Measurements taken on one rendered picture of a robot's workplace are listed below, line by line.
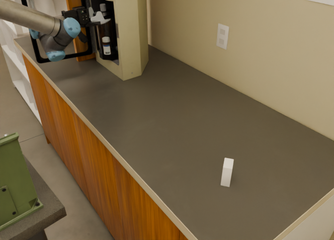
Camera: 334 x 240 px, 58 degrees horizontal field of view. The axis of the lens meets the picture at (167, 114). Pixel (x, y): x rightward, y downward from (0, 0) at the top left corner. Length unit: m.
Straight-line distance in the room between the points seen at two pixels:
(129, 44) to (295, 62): 0.77
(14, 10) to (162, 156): 0.74
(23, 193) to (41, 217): 0.09
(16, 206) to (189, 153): 0.57
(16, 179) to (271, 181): 0.76
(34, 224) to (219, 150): 0.64
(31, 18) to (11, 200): 0.67
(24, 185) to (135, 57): 0.90
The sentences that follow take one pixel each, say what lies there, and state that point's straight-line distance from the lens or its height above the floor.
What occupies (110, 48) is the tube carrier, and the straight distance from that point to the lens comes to 1.60.
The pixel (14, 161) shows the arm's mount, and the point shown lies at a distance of 0.87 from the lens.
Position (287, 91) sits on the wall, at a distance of 1.39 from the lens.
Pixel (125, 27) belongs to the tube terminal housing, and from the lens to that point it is 1.50.
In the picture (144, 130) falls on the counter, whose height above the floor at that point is 0.94.
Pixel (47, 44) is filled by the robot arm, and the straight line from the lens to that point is 1.42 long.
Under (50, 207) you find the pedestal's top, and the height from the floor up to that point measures 0.94.
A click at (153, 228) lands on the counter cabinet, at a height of 0.68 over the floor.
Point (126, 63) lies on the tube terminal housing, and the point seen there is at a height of 1.03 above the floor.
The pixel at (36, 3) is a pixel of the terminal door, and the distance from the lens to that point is 1.69.
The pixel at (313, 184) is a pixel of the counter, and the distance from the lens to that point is 1.10.
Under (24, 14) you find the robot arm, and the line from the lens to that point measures 1.27.
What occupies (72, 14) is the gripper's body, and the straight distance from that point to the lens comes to 1.51.
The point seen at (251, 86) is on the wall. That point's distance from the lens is 1.50.
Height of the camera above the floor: 1.66
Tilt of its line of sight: 34 degrees down
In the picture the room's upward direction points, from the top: straight up
